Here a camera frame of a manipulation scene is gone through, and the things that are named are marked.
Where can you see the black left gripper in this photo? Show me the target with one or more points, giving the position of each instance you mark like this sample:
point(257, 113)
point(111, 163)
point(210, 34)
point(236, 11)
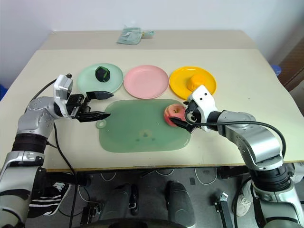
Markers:
point(76, 102)

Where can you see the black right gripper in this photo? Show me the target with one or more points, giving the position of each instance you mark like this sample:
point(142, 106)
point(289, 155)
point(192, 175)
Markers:
point(191, 116)

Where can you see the red apple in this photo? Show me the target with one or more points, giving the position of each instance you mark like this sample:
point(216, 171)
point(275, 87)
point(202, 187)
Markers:
point(172, 112)

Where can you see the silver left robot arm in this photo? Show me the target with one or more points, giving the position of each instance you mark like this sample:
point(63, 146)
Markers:
point(35, 123)

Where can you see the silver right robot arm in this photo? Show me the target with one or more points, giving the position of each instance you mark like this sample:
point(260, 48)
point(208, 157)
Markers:
point(256, 140)

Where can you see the yellow plate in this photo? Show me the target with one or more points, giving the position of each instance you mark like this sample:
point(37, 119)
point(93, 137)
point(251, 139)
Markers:
point(180, 82)

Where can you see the light green plate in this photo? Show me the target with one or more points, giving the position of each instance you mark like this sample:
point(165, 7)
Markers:
point(115, 78)

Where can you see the pink plate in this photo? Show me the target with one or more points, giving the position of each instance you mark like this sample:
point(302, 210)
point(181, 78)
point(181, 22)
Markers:
point(146, 82)

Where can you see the dark green toy vegetable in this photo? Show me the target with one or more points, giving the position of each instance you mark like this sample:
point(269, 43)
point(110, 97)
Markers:
point(102, 74)

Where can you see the orange toy fruit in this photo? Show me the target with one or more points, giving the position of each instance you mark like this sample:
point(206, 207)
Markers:
point(196, 82)

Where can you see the green translucent cutting mat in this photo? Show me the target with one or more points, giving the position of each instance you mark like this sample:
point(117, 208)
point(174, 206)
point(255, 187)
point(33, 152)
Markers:
point(142, 126)

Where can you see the small pale green packet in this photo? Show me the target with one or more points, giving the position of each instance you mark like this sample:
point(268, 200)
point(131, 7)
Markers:
point(148, 34)

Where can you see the large dark rounded shape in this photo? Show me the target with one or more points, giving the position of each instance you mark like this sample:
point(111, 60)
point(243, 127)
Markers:
point(180, 204)

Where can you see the blue bin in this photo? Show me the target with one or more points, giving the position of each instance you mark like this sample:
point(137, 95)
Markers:
point(2, 91)

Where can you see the small dark rounded shape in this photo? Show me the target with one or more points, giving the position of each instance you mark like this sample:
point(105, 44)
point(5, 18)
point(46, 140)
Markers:
point(126, 199)

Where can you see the blue round container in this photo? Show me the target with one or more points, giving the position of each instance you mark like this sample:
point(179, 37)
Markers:
point(276, 70)

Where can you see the black metal stand leg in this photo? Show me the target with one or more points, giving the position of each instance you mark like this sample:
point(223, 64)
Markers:
point(223, 209)

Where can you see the black white striped shoe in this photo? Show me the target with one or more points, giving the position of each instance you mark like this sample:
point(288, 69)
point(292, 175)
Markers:
point(51, 199)

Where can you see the white sneaker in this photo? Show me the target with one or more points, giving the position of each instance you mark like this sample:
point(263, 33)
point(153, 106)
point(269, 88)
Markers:
point(243, 203)

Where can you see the brown wooden cabinet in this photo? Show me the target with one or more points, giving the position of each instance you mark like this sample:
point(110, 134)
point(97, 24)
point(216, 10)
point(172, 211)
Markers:
point(293, 66)

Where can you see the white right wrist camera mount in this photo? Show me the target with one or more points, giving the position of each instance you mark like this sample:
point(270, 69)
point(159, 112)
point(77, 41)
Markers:
point(204, 99)

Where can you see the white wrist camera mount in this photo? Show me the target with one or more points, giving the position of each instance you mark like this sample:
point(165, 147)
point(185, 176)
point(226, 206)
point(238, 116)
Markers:
point(204, 99)
point(62, 86)

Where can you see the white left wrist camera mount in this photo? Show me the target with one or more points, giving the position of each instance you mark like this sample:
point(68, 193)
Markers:
point(62, 86)

